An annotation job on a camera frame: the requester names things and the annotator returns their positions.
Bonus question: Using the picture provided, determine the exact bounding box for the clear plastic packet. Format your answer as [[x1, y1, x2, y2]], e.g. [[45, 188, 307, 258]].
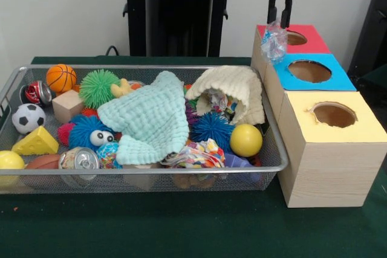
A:
[[260, 19, 288, 65]]

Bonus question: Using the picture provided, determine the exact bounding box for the cream waffle cloth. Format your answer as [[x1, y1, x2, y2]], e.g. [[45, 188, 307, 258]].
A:
[[186, 65, 266, 126]]

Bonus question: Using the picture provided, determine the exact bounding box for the mint waffle cloth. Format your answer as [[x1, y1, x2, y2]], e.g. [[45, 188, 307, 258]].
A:
[[96, 70, 190, 165]]

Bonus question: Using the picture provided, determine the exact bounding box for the yellow foam cheese wedge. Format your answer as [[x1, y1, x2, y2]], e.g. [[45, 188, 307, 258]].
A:
[[11, 125, 60, 156]]

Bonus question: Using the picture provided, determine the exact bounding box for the silver mesh bin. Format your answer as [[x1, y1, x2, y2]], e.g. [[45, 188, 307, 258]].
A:
[[0, 64, 290, 195]]

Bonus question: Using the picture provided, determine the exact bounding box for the wooden box with three holes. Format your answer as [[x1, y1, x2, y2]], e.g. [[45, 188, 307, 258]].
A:
[[250, 24, 387, 209]]

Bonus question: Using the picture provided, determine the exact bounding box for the dark green table cloth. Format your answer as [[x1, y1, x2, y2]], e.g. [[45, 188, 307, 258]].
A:
[[0, 55, 387, 258], [359, 64, 387, 89]]

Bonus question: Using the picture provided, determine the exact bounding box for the yellow plastic ball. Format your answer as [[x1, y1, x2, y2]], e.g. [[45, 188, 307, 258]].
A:
[[229, 123, 264, 158]]

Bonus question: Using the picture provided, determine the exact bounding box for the green spiky ball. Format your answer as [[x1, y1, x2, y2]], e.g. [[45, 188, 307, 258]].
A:
[[78, 69, 122, 109]]

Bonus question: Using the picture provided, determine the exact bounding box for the orange toy basketball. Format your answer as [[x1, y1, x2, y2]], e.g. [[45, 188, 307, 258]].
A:
[[45, 63, 78, 93]]

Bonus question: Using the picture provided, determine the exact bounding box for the blue spiky ball with eyes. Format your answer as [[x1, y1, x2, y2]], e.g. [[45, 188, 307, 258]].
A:
[[68, 115, 122, 153]]

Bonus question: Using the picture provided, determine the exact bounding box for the silver drink can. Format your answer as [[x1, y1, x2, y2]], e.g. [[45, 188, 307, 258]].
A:
[[58, 146, 100, 180]]

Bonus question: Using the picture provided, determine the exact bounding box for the plush soccer ball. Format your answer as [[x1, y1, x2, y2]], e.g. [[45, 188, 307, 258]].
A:
[[11, 103, 47, 135]]

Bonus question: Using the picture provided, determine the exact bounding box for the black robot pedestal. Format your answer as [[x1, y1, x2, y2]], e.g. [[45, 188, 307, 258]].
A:
[[116, 0, 244, 57]]

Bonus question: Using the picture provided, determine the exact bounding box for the black cable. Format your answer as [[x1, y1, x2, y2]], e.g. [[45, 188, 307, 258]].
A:
[[105, 45, 122, 57]]

